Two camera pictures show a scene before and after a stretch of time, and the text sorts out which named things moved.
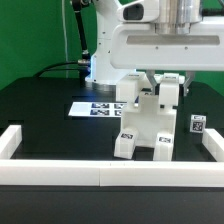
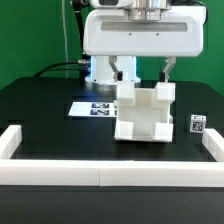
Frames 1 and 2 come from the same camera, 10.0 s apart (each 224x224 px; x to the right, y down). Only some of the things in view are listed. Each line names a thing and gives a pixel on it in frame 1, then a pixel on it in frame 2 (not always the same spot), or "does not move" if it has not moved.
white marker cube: [163, 146] → [163, 131]
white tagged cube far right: [197, 123] does not move
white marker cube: [125, 144] → [124, 130]
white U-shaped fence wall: [111, 173] does not move
